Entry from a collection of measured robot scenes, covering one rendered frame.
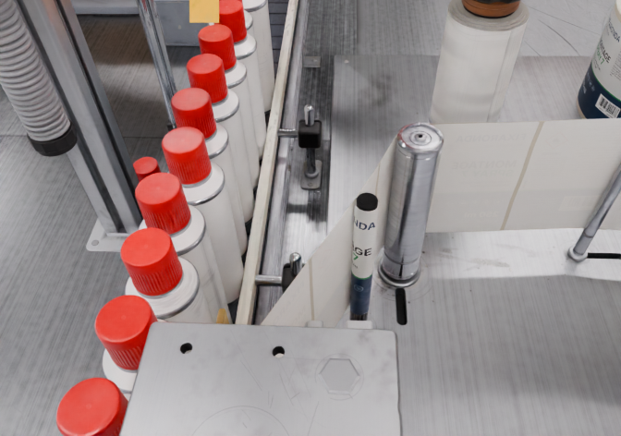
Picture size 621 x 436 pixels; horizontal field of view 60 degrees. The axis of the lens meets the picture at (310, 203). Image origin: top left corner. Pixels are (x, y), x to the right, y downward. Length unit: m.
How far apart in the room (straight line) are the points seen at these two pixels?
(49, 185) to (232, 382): 0.63
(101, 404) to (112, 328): 0.04
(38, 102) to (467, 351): 0.42
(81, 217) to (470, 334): 0.50
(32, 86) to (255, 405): 0.29
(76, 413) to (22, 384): 0.34
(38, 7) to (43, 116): 0.12
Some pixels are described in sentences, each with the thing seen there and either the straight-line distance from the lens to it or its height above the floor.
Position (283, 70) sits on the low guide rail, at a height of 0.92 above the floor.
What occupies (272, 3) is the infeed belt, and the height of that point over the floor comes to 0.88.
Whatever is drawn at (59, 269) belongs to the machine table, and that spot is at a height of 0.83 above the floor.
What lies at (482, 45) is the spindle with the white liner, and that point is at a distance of 0.61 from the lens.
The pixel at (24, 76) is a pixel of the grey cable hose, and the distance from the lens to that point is 0.43.
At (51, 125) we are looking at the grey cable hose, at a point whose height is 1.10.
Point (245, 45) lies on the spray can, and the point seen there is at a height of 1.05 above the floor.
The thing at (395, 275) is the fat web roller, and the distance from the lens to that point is 0.56.
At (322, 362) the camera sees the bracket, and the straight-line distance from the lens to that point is 0.23.
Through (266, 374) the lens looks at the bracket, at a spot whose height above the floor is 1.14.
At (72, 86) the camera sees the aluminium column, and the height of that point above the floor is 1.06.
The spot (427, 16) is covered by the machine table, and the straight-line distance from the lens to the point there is 1.11.
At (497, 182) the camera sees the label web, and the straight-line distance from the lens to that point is 0.53.
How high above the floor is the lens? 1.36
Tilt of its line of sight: 48 degrees down
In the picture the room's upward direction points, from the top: 2 degrees counter-clockwise
